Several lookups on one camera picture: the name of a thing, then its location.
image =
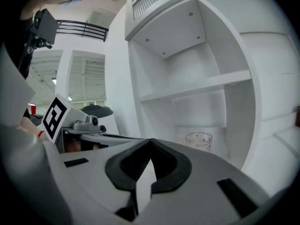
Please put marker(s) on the person's left forearm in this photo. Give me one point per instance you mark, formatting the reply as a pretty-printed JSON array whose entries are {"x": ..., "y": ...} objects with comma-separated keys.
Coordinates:
[{"x": 29, "y": 125}]

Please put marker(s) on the white desk with shelves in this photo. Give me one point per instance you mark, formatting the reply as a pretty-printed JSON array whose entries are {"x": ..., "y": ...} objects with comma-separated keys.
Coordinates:
[{"x": 269, "y": 167}]

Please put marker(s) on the black box device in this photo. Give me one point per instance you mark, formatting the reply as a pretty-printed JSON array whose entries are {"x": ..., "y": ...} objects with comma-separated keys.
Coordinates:
[{"x": 47, "y": 26}]

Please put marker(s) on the person's left hand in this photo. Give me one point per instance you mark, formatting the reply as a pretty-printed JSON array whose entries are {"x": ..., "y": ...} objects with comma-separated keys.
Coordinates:
[{"x": 72, "y": 146}]

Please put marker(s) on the clear patterned cup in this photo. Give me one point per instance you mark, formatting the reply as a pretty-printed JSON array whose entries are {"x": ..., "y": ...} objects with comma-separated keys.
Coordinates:
[{"x": 198, "y": 140}]

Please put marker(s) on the person's black printed t-shirt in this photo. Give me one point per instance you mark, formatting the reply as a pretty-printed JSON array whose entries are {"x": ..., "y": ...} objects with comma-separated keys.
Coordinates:
[{"x": 14, "y": 43}]

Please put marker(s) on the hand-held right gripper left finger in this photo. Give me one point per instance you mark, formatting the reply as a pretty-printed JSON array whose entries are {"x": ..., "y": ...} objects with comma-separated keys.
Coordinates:
[{"x": 93, "y": 172}]

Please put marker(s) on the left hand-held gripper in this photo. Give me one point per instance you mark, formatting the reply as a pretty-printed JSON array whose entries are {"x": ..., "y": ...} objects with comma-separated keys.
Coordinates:
[{"x": 56, "y": 118}]

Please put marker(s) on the black railing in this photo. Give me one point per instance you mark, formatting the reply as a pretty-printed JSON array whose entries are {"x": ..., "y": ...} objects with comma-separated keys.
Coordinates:
[{"x": 84, "y": 29}]

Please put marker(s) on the red plastic cup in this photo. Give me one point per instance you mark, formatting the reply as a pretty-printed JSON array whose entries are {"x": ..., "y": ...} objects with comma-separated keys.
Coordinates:
[{"x": 33, "y": 110}]

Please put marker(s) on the large white and grey machine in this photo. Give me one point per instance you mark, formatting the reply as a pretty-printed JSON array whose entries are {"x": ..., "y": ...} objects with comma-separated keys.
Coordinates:
[{"x": 110, "y": 123}]

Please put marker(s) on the white shelf compartment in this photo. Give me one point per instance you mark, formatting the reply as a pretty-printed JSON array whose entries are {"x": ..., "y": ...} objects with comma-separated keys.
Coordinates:
[{"x": 199, "y": 111}]

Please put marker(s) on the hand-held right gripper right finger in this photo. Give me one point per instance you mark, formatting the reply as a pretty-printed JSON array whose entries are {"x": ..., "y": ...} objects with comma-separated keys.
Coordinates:
[{"x": 206, "y": 191}]

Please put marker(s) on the dark brown tissue box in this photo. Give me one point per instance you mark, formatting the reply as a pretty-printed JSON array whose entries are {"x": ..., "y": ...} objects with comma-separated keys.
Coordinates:
[{"x": 298, "y": 116}]

